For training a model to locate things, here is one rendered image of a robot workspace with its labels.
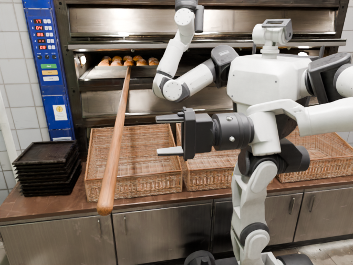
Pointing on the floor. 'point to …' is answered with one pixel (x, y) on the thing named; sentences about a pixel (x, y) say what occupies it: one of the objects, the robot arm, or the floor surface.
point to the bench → (166, 223)
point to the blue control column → (55, 90)
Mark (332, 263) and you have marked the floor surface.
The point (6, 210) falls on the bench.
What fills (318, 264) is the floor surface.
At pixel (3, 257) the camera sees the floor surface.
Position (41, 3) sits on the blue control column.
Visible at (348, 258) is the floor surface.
